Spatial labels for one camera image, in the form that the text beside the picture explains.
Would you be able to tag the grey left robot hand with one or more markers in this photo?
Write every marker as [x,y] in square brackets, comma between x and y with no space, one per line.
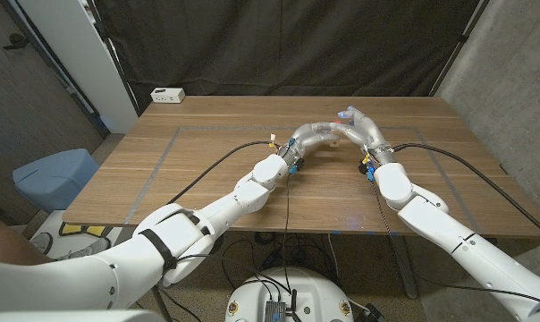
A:
[303,136]

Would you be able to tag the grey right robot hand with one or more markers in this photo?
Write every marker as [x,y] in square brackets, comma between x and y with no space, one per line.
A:
[366,132]

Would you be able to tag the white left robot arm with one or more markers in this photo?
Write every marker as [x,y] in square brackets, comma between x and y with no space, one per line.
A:
[180,237]

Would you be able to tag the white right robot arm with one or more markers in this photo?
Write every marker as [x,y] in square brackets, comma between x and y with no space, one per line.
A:
[431,219]

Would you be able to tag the black backdrop cloth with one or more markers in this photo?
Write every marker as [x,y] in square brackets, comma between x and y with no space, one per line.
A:
[274,44]

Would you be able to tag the black backdrop stand pole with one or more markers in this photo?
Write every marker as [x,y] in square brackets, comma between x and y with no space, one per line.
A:
[463,38]
[116,60]

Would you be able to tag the wooden table panel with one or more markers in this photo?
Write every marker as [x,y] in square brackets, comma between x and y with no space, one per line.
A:
[164,156]

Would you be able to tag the white table leg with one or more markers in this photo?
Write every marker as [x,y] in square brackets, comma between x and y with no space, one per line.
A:
[404,268]

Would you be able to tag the white power strip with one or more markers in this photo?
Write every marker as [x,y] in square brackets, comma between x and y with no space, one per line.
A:
[167,95]

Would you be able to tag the white robot torso base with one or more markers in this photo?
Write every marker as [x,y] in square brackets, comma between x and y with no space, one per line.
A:
[314,290]

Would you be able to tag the grey electronics module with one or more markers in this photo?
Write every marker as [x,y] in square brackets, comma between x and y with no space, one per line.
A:
[275,311]

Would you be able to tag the yellow black hazard strip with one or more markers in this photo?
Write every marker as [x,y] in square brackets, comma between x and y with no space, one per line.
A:
[84,230]

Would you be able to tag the blue padded bin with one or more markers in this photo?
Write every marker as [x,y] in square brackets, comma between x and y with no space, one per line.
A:
[55,179]

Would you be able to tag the white sneaker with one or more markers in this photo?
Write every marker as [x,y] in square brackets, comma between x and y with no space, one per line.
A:
[39,242]

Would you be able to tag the person's bare leg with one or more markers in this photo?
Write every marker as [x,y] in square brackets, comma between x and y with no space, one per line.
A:
[6,248]

